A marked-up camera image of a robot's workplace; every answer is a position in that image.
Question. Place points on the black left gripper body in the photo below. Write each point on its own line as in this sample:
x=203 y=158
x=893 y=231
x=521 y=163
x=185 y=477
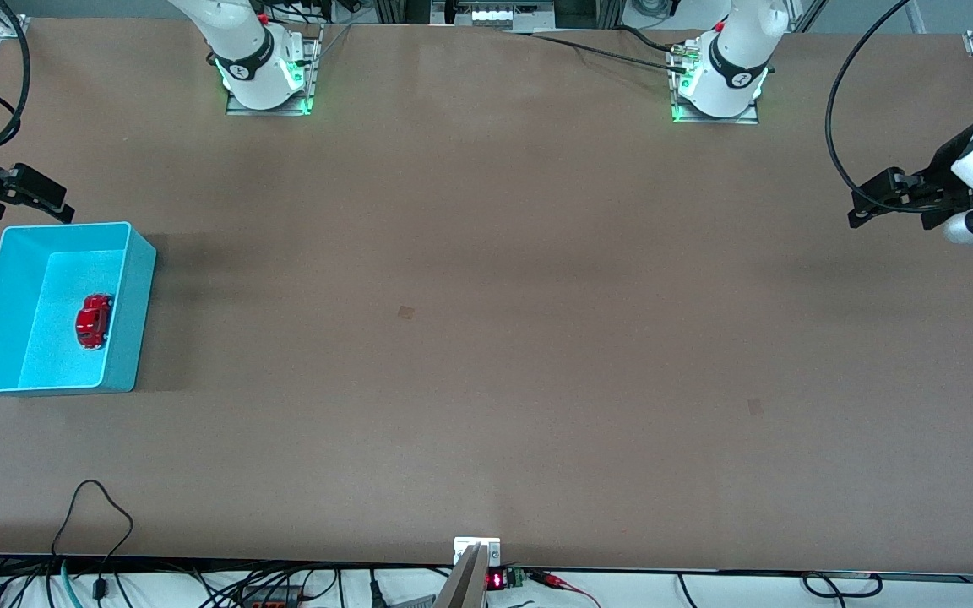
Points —
x=945 y=171

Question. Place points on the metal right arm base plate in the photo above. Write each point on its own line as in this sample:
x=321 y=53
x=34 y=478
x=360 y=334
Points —
x=267 y=108

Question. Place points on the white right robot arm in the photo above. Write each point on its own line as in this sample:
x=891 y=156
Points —
x=241 y=42

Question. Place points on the grey metal camera mount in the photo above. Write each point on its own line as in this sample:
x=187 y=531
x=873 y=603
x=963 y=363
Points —
x=468 y=578

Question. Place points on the black power strip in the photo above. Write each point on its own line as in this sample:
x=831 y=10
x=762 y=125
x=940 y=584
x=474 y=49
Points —
x=271 y=597

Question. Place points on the red digit display module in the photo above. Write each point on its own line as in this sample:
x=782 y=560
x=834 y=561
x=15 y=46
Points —
x=505 y=579

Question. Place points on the blue plastic box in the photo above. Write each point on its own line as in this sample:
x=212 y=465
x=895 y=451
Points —
x=47 y=338

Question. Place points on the red beetle toy car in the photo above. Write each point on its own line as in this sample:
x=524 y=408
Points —
x=93 y=322

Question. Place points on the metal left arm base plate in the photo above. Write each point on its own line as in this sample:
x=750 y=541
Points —
x=716 y=116

